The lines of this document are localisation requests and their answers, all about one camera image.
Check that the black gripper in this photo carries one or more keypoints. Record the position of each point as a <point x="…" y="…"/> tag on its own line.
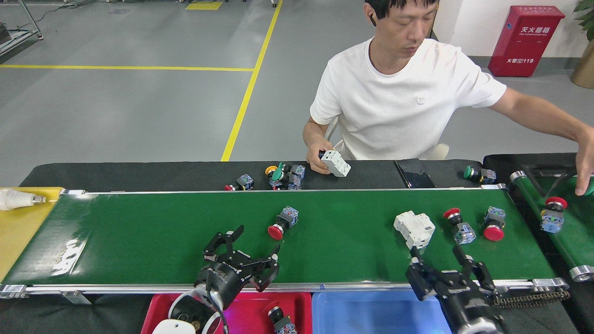
<point x="227" y="278"/>
<point x="468" y="297"/>

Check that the white circuit breaker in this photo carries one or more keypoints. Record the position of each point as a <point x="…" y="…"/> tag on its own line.
<point x="414" y="229"/>
<point x="338" y="164"/>

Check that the green mushroom push button switch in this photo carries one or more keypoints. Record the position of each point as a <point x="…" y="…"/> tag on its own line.
<point x="277" y="175"/>
<point x="487" y="176"/>
<point x="591" y="189"/>

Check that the yellow mushroom push button switch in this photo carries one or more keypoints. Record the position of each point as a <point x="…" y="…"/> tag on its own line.
<point x="270" y="170"/>

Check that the person's right forearm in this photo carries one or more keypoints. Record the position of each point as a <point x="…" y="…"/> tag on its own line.
<point x="313" y="132"/>

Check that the person's left forearm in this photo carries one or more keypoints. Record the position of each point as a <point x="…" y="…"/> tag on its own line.
<point x="557" y="121"/>

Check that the red plastic tray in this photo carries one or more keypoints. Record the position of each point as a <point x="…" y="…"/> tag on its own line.
<point x="250" y="315"/>

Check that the blue plastic tray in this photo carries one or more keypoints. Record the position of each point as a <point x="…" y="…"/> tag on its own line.
<point x="371" y="315"/>

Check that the long green conveyor belt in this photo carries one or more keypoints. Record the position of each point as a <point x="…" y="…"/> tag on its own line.
<point x="348" y="250"/>

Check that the green feeder conveyor belt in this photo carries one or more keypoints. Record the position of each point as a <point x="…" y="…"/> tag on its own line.
<point x="577" y="250"/>

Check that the yellow plastic tray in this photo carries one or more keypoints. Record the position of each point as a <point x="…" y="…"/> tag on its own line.
<point x="18" y="236"/>

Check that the person's right hand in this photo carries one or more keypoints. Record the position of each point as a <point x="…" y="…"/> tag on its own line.
<point x="316" y="155"/>

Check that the person's left hand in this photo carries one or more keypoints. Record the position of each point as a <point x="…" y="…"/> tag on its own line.
<point x="585" y="162"/>

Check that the black smartphone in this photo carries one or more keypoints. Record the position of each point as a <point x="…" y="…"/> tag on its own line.
<point x="413" y="174"/>

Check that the person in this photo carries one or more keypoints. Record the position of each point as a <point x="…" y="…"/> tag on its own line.
<point x="399" y="102"/>

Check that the white light bulb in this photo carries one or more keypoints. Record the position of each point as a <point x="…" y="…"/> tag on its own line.
<point x="14" y="199"/>

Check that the red fire extinguisher box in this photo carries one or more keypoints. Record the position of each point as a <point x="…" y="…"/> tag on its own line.
<point x="524" y="41"/>

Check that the potted plant with brass pot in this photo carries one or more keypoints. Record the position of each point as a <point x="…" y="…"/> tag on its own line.
<point x="584" y="69"/>

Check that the black earpiece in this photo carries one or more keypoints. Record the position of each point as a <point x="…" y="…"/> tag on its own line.
<point x="372" y="20"/>

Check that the metal rack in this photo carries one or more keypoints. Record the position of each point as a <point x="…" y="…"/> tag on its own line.
<point x="9" y="44"/>

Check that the black guide frame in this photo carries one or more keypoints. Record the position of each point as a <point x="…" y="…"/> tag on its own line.
<point x="540" y="183"/>

